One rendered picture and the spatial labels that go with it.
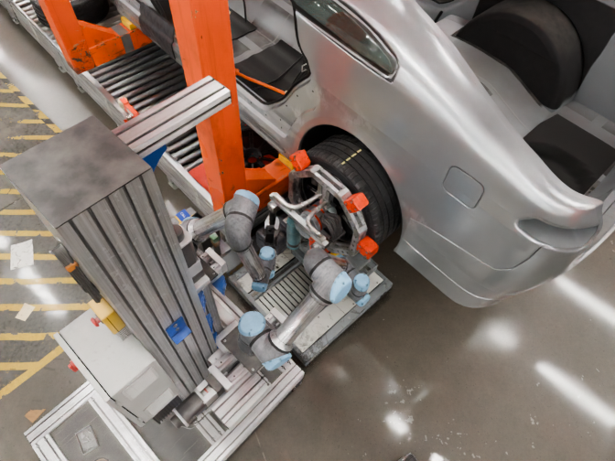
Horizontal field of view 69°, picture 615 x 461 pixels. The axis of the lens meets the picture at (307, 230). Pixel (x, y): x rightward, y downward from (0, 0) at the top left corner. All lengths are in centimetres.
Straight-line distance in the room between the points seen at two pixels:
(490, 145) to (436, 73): 35
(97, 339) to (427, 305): 219
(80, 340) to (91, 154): 86
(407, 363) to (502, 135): 174
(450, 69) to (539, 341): 215
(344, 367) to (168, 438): 111
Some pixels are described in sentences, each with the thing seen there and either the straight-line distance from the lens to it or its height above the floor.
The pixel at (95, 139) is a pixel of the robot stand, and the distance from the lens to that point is 123.
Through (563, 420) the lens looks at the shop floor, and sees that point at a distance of 336.
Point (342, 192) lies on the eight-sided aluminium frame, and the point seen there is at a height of 112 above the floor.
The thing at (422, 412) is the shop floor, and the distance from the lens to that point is 302.
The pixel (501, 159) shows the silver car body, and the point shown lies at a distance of 180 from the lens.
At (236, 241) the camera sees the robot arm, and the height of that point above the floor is 128.
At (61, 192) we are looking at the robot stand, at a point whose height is 203.
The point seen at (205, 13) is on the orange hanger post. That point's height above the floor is 191.
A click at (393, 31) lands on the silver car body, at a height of 182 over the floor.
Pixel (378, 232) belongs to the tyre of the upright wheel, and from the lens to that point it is 233.
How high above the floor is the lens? 284
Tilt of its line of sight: 57 degrees down
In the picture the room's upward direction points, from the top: 5 degrees clockwise
